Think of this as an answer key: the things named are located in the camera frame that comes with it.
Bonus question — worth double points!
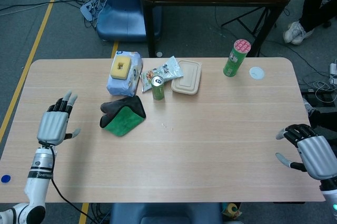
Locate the black folding stand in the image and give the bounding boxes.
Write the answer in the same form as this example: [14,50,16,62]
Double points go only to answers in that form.
[221,6,277,43]

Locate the pale blue tissue pack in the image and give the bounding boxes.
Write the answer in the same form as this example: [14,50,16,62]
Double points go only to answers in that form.
[106,51,144,97]

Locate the white round cable cover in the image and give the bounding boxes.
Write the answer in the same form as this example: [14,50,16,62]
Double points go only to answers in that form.
[249,66,265,80]

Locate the yellow sponge with hole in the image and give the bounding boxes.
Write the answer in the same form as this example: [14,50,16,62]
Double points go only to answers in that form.
[111,55,132,80]

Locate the blue robot torso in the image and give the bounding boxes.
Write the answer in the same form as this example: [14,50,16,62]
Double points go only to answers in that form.
[109,202,224,224]

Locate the white power strip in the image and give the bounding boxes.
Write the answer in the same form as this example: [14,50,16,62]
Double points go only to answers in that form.
[329,62,337,85]
[80,0,106,21]

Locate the green drink can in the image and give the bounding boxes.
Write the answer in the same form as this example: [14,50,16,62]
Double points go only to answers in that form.
[151,75,165,101]

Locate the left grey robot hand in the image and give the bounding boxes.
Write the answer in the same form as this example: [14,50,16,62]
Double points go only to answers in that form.
[36,89,82,146]

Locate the black and green cloth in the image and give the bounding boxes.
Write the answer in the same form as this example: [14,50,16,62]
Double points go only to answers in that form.
[99,95,147,138]

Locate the person in black trousers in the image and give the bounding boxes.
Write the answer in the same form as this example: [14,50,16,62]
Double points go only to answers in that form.
[283,0,337,45]

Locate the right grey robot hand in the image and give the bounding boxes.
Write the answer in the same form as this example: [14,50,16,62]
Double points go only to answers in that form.
[275,123,337,180]

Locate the silver snack bag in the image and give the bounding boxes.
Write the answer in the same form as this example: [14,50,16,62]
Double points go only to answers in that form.
[141,55,184,93]

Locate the blue machine base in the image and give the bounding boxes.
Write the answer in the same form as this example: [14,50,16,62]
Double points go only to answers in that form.
[96,0,162,43]

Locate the beige lidded food container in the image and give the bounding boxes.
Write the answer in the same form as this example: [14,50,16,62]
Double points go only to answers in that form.
[171,60,203,95]

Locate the green chips tube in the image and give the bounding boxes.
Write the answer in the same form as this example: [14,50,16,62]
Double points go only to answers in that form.
[223,38,251,77]

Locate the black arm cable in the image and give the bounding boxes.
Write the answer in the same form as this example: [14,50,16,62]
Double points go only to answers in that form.
[39,141,103,224]

